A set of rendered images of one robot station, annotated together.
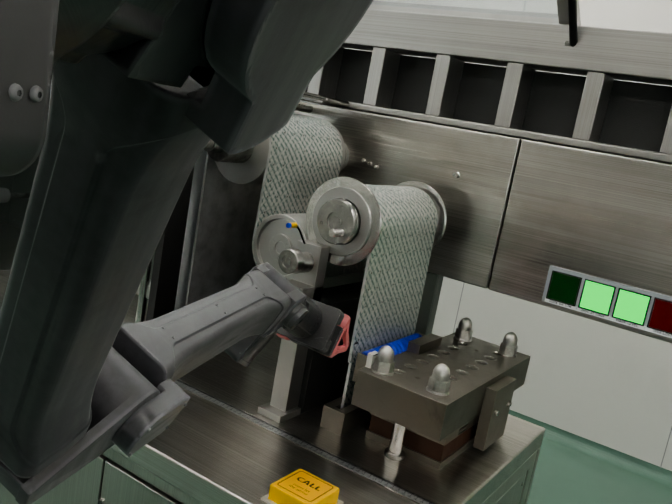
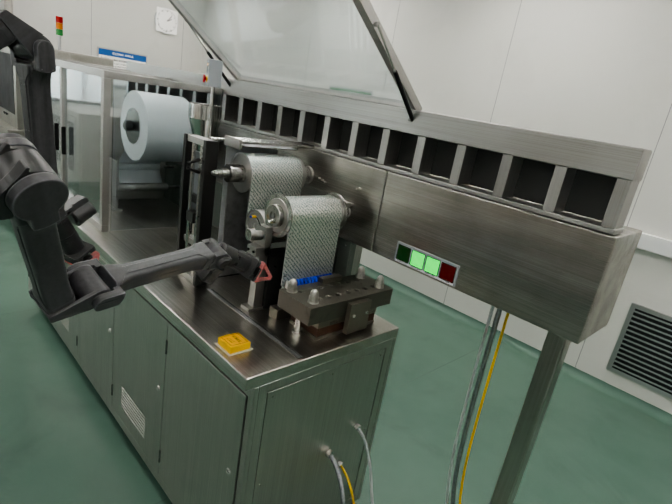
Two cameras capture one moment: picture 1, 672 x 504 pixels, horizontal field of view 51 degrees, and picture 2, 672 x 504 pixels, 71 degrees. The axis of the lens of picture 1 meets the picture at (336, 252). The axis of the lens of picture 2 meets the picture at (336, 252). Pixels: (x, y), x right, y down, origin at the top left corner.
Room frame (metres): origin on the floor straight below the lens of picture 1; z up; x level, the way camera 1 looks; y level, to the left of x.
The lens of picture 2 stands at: (-0.29, -0.51, 1.65)
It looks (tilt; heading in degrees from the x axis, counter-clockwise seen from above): 18 degrees down; 12
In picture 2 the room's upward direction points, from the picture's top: 10 degrees clockwise
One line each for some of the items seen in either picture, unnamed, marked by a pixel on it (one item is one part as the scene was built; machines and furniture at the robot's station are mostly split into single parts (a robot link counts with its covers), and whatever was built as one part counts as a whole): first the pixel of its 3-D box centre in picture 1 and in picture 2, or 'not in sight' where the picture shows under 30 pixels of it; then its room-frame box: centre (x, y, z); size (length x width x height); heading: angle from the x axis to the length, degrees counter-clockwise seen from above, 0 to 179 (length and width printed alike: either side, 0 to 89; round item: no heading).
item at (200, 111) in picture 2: not in sight; (205, 111); (1.63, 0.55, 1.50); 0.14 x 0.14 x 0.06
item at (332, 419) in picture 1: (374, 400); (304, 305); (1.23, -0.12, 0.92); 0.28 x 0.04 x 0.04; 148
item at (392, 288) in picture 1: (392, 301); (310, 256); (1.23, -0.12, 1.11); 0.23 x 0.01 x 0.18; 148
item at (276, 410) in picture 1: (292, 331); (255, 268); (1.14, 0.05, 1.05); 0.06 x 0.05 x 0.31; 148
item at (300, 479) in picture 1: (304, 493); (234, 342); (0.88, -0.02, 0.91); 0.07 x 0.07 x 0.02; 58
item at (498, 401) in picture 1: (496, 412); (357, 316); (1.17, -0.33, 0.97); 0.10 x 0.03 x 0.11; 148
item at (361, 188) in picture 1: (342, 221); (278, 215); (1.16, 0.00, 1.25); 0.15 x 0.01 x 0.15; 58
